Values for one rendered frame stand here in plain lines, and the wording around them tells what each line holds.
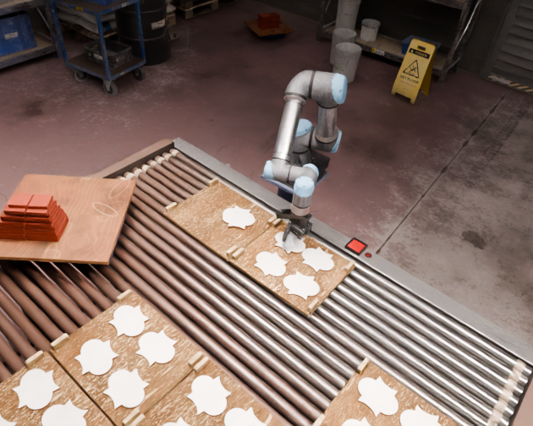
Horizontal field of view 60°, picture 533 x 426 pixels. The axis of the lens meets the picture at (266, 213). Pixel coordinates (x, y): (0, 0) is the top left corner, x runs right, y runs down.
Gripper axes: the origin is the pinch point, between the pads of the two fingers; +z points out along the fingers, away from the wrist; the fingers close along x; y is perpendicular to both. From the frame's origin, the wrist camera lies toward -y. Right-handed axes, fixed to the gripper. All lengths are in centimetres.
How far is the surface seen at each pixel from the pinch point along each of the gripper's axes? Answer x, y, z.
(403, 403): -32, 73, 0
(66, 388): -102, -12, 1
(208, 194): -2.0, -48.9, 1.3
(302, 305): -23.3, 24.3, 0.5
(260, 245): -10.4, -8.5, 0.8
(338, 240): 18.5, 14.1, 2.5
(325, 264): -0.1, 18.9, -0.4
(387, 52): 405, -153, 79
